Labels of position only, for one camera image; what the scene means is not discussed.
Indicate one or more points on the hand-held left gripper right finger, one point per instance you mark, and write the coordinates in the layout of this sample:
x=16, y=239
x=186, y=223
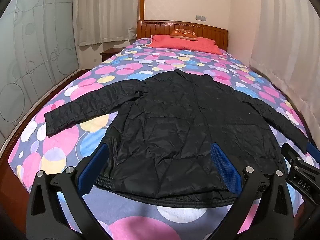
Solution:
x=225, y=166

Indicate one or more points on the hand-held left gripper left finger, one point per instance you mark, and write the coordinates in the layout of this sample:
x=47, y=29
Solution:
x=98, y=165

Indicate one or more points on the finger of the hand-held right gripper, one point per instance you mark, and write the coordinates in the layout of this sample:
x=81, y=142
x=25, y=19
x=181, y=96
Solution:
x=315, y=153
x=291, y=155

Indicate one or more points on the black puffer jacket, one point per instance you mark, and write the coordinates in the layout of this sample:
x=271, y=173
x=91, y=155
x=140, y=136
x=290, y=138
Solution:
x=170, y=125

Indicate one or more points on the colourful dotted bedspread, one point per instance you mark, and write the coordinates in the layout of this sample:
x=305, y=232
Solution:
x=120, y=66

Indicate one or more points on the dark wooden nightstand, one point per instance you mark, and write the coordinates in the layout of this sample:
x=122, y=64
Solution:
x=108, y=54

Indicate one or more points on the long white curtain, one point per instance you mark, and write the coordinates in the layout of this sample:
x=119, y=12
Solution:
x=287, y=42

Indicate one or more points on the red pillow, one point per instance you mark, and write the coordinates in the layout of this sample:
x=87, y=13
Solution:
x=180, y=44

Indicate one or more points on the frosted glass wardrobe door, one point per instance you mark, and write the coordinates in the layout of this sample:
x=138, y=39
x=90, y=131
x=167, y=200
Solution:
x=37, y=50

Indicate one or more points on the wooden bed headboard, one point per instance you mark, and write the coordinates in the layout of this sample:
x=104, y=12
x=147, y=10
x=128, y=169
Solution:
x=210, y=31

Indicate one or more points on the orange embroidered cushion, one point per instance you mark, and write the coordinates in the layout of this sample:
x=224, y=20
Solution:
x=183, y=34

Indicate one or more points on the short beige curtain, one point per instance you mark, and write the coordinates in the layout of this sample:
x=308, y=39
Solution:
x=107, y=10

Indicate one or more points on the grey wall switch plate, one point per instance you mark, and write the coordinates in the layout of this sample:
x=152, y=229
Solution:
x=201, y=17

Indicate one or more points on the tall wooden wall trim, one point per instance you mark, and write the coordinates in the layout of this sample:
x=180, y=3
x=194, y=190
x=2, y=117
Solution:
x=142, y=0

